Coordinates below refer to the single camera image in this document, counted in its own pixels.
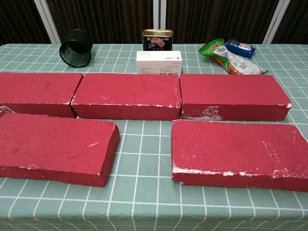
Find black mesh pen holder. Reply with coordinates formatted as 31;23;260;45
59;29;93;69

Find white partition post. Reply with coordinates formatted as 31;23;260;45
153;0;167;44
33;0;61;44
262;0;292;44

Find green checked tablecloth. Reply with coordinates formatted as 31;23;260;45
0;43;308;231

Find white cardboard box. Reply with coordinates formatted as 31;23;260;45
135;50;182;76

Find red foam brick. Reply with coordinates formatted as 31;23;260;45
180;74;293;121
0;72;84;118
0;113;120;188
171;119;308;193
70;73;182;121

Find blue cookie pack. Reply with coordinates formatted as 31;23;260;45
225;38;256;59

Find green snack bag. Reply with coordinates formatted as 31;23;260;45
198;38;269;75

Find luncheon meat can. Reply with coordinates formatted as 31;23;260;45
141;29;174;51

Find dark brown curtain panel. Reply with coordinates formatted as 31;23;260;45
270;0;308;44
0;0;50;46
165;0;280;44
45;0;159;44

